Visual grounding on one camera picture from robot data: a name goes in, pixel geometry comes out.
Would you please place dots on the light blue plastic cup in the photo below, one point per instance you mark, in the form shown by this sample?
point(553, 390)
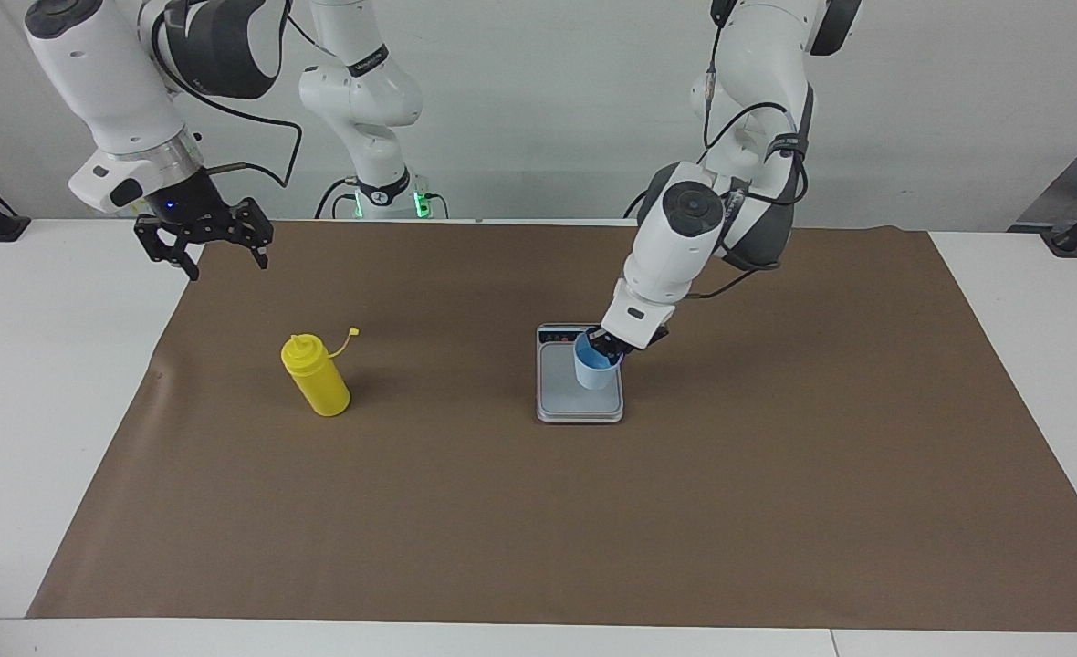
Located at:
point(593, 376)

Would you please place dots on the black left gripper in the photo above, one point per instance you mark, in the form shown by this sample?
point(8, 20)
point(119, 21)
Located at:
point(634, 348)

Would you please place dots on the silver digital kitchen scale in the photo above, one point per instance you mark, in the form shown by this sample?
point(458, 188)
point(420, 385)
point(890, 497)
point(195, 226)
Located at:
point(561, 401)

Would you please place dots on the yellow squeeze bottle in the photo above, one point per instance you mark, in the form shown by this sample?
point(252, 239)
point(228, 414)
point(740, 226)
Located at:
point(319, 383)

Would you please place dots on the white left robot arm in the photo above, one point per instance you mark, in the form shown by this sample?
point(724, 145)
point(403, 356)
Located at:
point(684, 237)

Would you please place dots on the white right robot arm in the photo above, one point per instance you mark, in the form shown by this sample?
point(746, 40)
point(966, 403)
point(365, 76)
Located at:
point(109, 73)

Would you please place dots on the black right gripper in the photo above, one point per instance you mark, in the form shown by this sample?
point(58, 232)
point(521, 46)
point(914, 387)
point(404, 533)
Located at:
point(182, 201)

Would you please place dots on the brown table mat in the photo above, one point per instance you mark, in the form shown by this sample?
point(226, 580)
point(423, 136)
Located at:
point(538, 520)

